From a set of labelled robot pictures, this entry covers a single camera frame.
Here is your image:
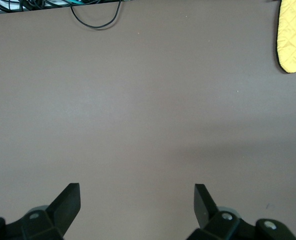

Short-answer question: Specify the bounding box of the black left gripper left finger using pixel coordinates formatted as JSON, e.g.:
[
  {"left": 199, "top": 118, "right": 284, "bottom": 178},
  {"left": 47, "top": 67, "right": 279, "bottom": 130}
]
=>
[{"left": 0, "top": 183, "right": 81, "bottom": 240}]

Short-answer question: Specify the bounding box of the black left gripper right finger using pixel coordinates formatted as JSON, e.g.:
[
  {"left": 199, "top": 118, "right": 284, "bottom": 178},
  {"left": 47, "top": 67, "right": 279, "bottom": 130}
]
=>
[{"left": 186, "top": 184, "right": 296, "bottom": 240}]

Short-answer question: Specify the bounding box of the yellow quilted oven mitt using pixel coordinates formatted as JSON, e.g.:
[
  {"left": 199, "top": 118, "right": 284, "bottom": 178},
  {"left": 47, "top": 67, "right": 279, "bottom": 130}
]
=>
[{"left": 274, "top": 0, "right": 296, "bottom": 74}]

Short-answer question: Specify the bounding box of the looped black cable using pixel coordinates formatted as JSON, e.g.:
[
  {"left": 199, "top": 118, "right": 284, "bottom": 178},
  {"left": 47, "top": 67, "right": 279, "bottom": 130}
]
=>
[{"left": 71, "top": 0, "right": 121, "bottom": 30}]

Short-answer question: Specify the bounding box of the black cable bundle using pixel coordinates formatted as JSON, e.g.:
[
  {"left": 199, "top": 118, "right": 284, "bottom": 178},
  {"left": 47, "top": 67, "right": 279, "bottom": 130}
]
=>
[{"left": 0, "top": 0, "right": 71, "bottom": 11}]

